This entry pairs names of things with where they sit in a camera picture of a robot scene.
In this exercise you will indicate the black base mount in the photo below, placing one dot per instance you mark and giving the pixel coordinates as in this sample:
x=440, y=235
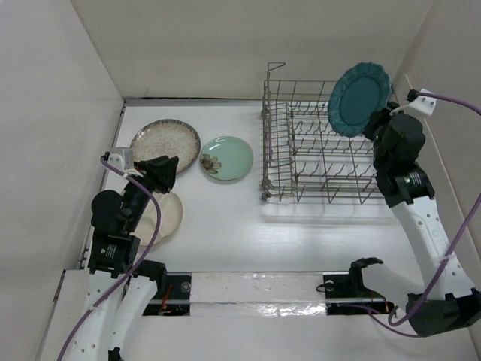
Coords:
x=174, y=300
x=337, y=292

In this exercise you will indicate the speckled brown round plate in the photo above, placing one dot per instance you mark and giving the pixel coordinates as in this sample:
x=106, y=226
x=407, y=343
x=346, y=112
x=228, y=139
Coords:
x=167, y=137

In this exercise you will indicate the light green flower plate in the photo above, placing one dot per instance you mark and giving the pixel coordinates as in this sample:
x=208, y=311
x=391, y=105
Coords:
x=227, y=158

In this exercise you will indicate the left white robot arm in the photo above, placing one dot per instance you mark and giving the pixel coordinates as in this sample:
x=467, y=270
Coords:
x=121, y=281

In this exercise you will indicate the grey wire dish rack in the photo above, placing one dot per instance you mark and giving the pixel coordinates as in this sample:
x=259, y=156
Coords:
x=303, y=159

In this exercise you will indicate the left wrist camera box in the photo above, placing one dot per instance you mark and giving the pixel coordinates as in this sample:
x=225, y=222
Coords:
x=120, y=158

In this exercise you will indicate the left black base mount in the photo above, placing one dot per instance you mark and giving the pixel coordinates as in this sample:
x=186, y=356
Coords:
x=174, y=300

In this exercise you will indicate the cream lobed plate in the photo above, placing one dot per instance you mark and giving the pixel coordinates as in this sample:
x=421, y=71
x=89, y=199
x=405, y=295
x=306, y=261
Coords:
x=171, y=217

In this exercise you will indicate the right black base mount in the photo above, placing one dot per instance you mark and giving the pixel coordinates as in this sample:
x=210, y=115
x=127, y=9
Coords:
x=337, y=292

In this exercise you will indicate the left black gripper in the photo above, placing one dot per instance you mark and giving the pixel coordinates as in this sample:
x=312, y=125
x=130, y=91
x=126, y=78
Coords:
x=158, y=171

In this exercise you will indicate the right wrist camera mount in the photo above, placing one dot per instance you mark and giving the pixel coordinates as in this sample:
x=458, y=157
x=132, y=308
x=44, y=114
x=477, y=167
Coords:
x=422, y=104

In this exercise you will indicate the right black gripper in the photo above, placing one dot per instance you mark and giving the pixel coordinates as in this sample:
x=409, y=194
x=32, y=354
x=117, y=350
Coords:
x=376, y=118

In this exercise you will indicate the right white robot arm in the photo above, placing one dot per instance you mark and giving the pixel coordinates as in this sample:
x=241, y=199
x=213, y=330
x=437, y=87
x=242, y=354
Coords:
x=447, y=300

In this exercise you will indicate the teal scalloped plate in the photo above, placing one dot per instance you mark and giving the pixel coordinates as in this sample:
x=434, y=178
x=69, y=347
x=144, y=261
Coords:
x=361, y=90

